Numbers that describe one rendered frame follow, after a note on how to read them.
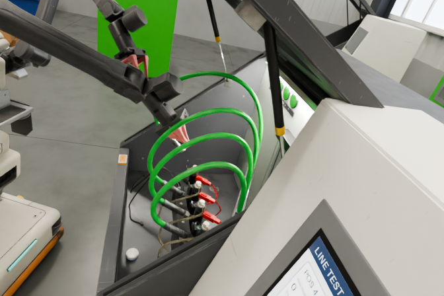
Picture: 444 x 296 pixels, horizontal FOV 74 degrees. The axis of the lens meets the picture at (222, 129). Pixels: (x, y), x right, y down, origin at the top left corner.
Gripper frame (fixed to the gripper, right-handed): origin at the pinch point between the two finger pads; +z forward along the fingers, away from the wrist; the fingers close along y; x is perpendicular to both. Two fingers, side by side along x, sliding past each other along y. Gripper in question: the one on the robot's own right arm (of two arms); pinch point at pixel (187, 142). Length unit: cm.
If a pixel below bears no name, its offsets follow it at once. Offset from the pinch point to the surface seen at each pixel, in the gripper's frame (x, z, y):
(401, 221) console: -52, -1, 42
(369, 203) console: -48, -1, 40
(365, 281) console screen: -55, 3, 35
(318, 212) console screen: -44, 2, 33
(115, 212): -10.3, 5.1, -30.7
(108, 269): -29.4, 9.0, -26.8
